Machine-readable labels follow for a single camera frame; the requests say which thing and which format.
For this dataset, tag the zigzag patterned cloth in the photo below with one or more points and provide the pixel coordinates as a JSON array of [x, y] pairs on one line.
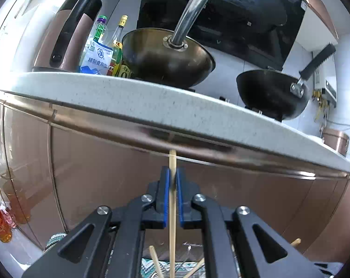
[[54, 239]]

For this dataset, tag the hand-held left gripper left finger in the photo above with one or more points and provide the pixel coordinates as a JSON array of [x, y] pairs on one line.
[[165, 197]]

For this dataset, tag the long bamboo chopstick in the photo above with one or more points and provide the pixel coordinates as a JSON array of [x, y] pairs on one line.
[[172, 237]]

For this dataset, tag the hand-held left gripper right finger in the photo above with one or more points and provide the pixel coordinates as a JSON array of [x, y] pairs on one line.
[[182, 199]]

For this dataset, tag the set of bamboo chopsticks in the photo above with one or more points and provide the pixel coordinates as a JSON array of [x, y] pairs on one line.
[[154, 259]]

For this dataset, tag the white and blue salt bag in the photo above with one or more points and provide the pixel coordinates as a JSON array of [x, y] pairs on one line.
[[96, 58]]

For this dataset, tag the white stone countertop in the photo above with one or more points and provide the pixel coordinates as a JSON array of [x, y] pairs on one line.
[[134, 95]]

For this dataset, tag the white water heater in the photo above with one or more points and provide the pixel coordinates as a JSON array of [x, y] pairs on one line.
[[327, 78]]

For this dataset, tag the clear bottle with green cap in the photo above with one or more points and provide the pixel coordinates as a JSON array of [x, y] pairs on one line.
[[100, 29]]

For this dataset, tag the black range hood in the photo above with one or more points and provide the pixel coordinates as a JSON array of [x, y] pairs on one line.
[[250, 20]]

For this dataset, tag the pink and black thermos kettle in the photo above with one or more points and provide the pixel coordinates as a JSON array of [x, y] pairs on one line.
[[67, 40]]

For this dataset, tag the yellow gas pipes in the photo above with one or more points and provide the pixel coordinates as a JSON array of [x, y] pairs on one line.
[[319, 107]]

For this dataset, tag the copper rice cooker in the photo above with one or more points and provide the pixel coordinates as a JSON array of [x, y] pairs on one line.
[[335, 140]]

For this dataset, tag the copper upper cabinet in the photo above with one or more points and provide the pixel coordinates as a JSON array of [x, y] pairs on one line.
[[316, 3]]

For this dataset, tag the clear bottle with yellow cap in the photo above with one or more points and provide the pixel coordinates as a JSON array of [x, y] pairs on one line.
[[119, 37]]

